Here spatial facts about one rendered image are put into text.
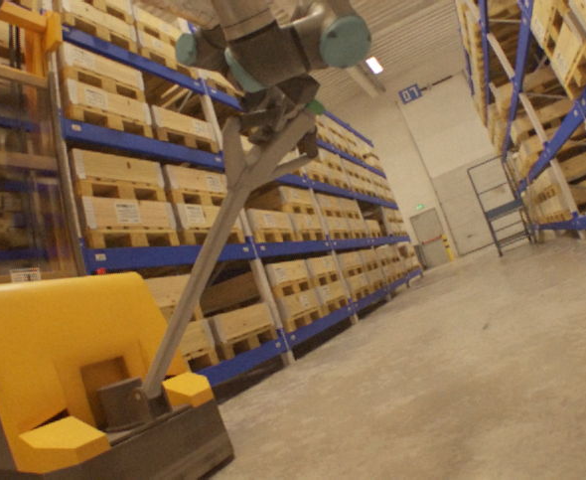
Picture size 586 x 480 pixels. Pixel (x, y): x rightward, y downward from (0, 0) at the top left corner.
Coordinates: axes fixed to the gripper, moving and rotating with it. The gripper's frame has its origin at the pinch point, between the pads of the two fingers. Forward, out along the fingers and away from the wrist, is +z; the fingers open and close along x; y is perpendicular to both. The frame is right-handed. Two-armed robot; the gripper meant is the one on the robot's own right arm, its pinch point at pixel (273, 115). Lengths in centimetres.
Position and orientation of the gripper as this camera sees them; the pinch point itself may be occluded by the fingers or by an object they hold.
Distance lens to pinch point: 95.5
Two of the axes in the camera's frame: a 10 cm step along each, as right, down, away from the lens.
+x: 6.1, 7.2, -3.2
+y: -7.1, 3.3, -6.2
